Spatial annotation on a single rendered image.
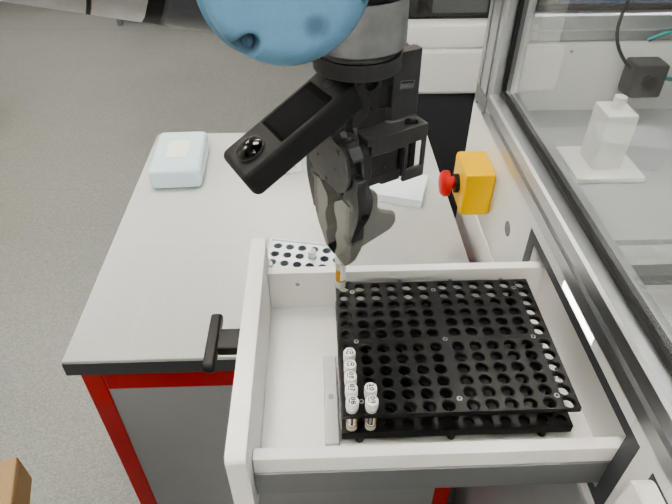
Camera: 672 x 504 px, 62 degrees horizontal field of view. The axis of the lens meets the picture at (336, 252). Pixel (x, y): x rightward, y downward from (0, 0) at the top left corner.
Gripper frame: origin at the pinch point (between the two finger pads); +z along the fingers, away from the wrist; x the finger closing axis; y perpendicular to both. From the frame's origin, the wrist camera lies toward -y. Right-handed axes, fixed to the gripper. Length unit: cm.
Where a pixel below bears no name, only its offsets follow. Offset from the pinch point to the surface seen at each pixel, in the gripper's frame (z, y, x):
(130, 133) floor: 98, 18, 231
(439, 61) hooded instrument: 11, 58, 54
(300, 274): 9.2, -0.3, 7.9
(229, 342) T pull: 7.2, -12.1, 0.7
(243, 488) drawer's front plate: 10.0, -16.7, -12.6
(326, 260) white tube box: 19.8, 9.5, 19.2
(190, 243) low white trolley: 22.3, -6.1, 36.9
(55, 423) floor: 98, -44, 77
